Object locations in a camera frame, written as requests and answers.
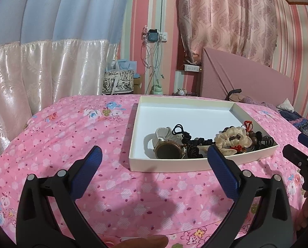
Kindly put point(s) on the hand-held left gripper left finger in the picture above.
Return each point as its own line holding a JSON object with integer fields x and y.
{"x": 88, "y": 170}

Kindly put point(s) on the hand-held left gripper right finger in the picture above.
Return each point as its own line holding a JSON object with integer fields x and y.
{"x": 222, "y": 170}

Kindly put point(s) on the cream ruffled scrunchie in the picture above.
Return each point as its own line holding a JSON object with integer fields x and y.
{"x": 221, "y": 137}

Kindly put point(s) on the black ruffled scrunchie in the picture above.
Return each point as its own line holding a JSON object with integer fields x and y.
{"x": 198, "y": 142}

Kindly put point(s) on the white shallow cardboard box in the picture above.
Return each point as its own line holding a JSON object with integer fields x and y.
{"x": 185, "y": 113}

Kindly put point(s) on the person's right hand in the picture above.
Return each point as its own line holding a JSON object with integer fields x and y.
{"x": 306, "y": 211}

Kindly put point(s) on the dark blue patterned cloth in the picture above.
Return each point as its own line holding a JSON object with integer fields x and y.
{"x": 304, "y": 124}

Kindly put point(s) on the black hair claw clip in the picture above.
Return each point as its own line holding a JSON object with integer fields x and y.
{"x": 266, "y": 140}

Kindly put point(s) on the white small pillow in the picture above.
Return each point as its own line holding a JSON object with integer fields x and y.
{"x": 286, "y": 106}

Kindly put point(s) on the pink floral bed sheet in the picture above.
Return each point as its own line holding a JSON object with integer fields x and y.
{"x": 79, "y": 124}

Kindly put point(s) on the pink stuffed toy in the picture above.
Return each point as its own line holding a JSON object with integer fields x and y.
{"x": 247, "y": 100}

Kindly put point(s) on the pink padded headboard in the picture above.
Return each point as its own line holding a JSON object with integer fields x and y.
{"x": 260, "y": 82}

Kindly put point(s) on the person's bare leg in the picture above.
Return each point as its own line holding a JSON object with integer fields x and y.
{"x": 143, "y": 242}

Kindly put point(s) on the black floral tote bag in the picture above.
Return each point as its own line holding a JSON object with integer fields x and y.
{"x": 117, "y": 82}

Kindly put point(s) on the brown cardboard box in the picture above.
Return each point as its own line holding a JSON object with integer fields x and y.
{"x": 138, "y": 85}

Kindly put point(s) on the green small appliance base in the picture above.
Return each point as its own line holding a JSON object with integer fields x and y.
{"x": 156, "y": 90}

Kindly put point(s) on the white power strip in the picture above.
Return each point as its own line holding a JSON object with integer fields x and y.
{"x": 192, "y": 68}

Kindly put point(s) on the light blue gift bag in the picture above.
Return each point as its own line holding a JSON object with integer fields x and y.
{"x": 125, "y": 65}

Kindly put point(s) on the blue and white satin curtain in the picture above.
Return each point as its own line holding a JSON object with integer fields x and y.
{"x": 40, "y": 56}

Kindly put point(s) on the pink patterned curtain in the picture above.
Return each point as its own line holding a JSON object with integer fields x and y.
{"x": 226, "y": 18}

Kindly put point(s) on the white wall switch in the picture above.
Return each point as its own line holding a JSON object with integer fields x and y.
{"x": 163, "y": 37}

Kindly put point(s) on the blue wall charger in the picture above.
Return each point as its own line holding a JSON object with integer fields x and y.
{"x": 153, "y": 36}

